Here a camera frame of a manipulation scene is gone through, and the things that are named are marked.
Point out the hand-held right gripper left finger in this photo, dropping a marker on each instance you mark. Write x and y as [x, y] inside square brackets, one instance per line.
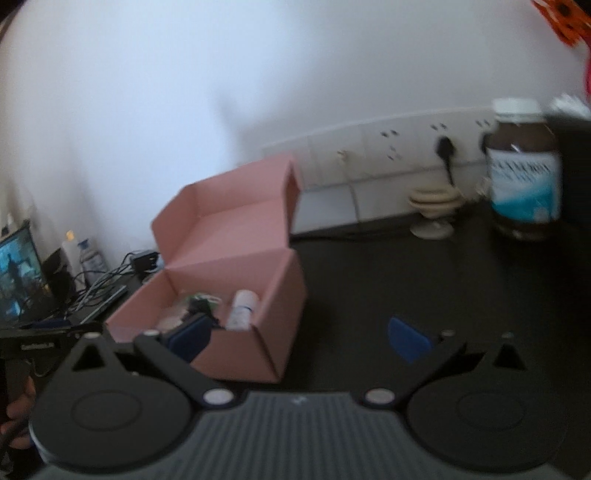
[191, 337]

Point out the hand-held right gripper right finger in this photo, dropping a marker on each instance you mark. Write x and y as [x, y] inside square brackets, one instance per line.
[408, 339]

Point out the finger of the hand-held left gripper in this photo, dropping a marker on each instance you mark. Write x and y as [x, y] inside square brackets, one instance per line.
[46, 323]
[83, 330]

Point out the green item plastic packet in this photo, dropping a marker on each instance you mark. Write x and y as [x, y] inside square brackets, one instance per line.
[198, 304]

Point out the white tube red print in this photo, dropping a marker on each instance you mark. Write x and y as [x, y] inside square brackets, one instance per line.
[242, 309]

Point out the pink cardboard box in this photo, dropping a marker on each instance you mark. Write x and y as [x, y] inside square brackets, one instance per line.
[258, 295]

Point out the black desktop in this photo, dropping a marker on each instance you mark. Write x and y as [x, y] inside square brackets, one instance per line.
[392, 277]

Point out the person's left hand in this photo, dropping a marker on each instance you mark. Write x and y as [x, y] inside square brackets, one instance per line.
[21, 397]

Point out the black smartphone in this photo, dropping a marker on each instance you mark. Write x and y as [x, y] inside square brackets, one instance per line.
[104, 304]

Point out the black box device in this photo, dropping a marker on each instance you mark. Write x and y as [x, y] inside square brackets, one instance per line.
[60, 274]

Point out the laptop computer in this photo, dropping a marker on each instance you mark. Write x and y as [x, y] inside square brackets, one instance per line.
[21, 277]

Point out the clear bottle blue cap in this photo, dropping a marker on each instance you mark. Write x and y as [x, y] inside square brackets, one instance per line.
[92, 258]

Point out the white lotion bottle yellow cap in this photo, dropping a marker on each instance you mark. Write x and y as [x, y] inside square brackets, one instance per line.
[70, 254]

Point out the black power adapter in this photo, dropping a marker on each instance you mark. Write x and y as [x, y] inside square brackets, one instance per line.
[144, 261]

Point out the beige suction cup holder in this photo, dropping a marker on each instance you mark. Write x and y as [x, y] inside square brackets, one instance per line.
[434, 203]

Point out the brown supplement bottle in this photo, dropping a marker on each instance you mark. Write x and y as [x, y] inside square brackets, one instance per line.
[524, 175]

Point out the orange artificial flowers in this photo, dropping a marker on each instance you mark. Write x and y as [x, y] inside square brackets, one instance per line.
[565, 18]

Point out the white wall socket panel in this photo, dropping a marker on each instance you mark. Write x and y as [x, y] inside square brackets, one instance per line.
[406, 152]

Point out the black wall plug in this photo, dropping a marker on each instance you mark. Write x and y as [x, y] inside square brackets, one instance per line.
[445, 147]

